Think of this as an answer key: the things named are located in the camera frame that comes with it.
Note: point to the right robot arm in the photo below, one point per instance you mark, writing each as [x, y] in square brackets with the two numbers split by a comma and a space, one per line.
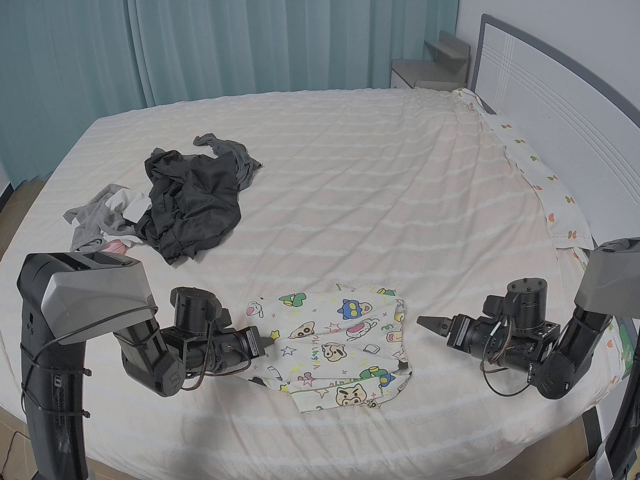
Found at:
[605, 278]

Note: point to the white printed pyjama top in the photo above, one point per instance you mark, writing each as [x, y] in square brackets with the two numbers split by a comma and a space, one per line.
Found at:
[330, 348]

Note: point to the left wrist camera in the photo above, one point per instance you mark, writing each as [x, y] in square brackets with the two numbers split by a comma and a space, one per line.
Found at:
[223, 317]

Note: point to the black shirt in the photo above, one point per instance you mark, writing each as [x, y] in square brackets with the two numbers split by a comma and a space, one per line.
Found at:
[195, 208]

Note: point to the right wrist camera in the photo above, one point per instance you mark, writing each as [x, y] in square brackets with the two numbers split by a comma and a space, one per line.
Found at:
[494, 307]

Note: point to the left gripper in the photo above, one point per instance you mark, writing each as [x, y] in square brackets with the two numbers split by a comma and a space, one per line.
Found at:
[237, 348]

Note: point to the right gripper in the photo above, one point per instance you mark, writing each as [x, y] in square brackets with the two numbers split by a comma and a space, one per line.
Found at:
[475, 338]

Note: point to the bed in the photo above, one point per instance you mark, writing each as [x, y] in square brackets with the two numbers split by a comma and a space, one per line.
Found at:
[375, 193]

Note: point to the pink garment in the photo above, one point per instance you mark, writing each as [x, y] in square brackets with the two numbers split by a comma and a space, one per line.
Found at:
[116, 246]

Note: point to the white printed pillow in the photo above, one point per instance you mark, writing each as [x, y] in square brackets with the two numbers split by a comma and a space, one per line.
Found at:
[545, 188]

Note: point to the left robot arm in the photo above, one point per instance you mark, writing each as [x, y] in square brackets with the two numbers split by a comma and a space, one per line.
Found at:
[90, 288]

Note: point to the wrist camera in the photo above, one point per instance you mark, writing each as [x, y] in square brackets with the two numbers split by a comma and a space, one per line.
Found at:
[494, 307]
[223, 317]

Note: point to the grey bedside table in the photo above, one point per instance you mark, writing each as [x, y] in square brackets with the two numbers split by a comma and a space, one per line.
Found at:
[427, 68]

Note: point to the grey and white garment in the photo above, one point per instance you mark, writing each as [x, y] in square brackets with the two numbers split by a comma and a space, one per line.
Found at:
[97, 218]

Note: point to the dark grey garment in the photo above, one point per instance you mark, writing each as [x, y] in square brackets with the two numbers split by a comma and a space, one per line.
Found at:
[245, 160]

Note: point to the blue-green curtain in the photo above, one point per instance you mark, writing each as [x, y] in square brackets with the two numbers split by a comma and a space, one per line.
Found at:
[65, 68]
[300, 28]

